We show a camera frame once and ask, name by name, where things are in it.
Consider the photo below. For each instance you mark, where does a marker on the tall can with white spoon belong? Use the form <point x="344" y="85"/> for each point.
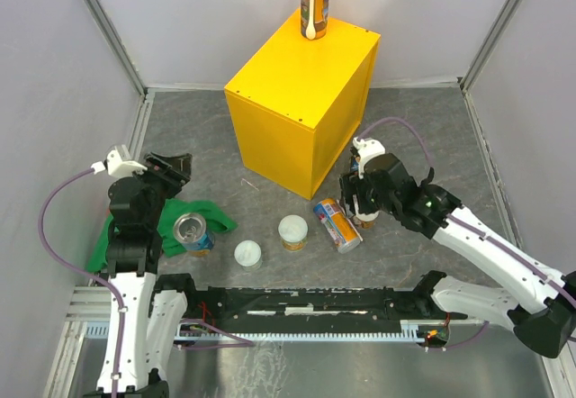
<point x="314" y="18"/>

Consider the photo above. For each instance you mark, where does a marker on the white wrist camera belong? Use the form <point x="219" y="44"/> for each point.
<point x="366" y="149"/>
<point x="119" y="164"/>

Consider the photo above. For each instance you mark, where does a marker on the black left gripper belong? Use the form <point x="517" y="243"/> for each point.
<point x="179" y="167"/>

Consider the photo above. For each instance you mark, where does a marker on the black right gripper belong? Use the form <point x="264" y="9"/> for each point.
<point x="348" y="187"/>

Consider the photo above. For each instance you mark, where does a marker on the green cloth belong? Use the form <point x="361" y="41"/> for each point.
<point x="217" y="222"/>

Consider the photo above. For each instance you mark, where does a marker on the small jar white lid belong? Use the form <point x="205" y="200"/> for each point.
<point x="248" y="255"/>

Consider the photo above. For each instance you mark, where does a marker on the small can white lid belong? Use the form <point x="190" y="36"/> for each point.
<point x="365" y="220"/>

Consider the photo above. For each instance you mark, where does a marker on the light blue cable duct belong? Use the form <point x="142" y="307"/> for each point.
<point x="408" y="334"/>

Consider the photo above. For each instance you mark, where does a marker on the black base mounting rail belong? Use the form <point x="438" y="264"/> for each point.
<point x="308" y="311"/>

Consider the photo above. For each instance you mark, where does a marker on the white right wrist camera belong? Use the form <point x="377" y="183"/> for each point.
<point x="366" y="149"/>

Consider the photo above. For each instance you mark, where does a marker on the yellow can white lid middle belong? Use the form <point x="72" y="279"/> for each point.
<point x="293" y="231"/>

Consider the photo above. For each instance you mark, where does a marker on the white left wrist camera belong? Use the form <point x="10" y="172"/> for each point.
<point x="119" y="164"/>

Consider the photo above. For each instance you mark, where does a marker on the blue yellow can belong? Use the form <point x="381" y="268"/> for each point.
<point x="339" y="227"/>

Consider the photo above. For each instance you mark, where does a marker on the blue soup can lying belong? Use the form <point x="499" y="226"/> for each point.
<point x="354" y="164"/>

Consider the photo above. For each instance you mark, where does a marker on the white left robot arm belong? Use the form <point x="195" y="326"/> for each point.
<point x="146" y="307"/>

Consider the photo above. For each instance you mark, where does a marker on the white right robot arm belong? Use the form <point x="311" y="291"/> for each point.
<point x="534" y="301"/>

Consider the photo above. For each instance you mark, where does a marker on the open blue tin can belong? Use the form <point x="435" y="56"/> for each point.
<point x="191" y="231"/>

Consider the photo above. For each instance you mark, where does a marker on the yellow wooden cabinet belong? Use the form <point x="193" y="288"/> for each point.
<point x="296" y="103"/>

